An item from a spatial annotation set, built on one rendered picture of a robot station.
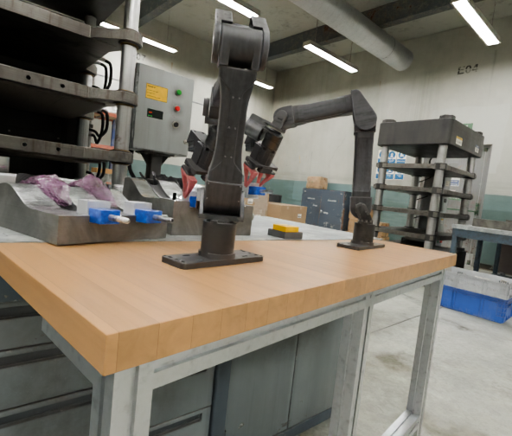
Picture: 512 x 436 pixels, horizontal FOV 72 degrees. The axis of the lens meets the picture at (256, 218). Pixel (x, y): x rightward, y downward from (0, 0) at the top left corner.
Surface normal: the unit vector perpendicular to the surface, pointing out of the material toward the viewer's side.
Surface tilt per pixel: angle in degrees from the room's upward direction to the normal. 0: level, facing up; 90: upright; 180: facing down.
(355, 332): 90
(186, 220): 90
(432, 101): 90
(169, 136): 90
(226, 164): 103
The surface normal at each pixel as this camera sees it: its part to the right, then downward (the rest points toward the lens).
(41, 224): -0.55, 0.00
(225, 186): 0.15, 0.31
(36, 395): 0.63, 0.13
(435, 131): -0.74, -0.03
